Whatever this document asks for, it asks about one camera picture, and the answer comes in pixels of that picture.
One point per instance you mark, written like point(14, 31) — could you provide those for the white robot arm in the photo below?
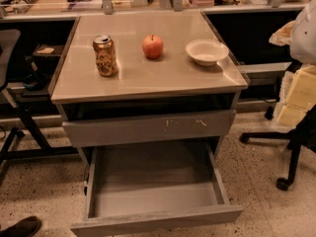
point(300, 36)

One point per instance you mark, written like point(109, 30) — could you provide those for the orange soda can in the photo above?
point(105, 54)

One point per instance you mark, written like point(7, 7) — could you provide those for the closed top drawer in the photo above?
point(113, 131)

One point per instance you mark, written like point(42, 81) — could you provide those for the open middle drawer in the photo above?
point(143, 187)

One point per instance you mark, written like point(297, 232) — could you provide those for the white bowl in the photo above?
point(206, 52)

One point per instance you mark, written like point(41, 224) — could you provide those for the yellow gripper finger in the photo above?
point(289, 115)
point(302, 91)

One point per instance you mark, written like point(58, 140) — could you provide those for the black office chair right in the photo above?
point(303, 135)

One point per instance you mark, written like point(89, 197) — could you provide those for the dark shoe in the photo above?
point(26, 227)

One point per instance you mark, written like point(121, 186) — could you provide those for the grey drawer cabinet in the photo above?
point(170, 84)

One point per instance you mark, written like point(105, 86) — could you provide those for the red apple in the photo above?
point(152, 46)

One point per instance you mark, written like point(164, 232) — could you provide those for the black chair left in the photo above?
point(8, 40)

